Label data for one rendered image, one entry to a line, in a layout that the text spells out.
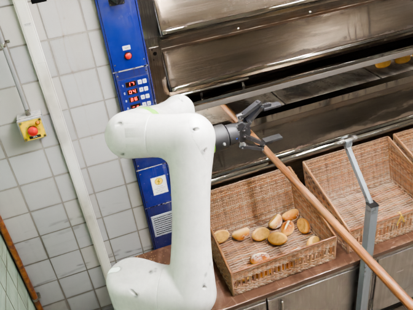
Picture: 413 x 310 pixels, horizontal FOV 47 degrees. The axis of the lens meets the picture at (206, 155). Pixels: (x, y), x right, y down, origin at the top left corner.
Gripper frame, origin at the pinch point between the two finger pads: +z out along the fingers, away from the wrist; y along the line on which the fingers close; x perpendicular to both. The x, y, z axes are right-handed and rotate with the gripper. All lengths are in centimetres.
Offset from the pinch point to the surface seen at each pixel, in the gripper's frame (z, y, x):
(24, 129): -89, 1, -49
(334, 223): 5.9, 28.4, 29.6
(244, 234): -3, 85, -36
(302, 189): 5.9, 28.1, 7.9
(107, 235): -71, 74, -56
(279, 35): 30, -9, -56
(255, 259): -6, 85, -18
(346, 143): 42, 32, -16
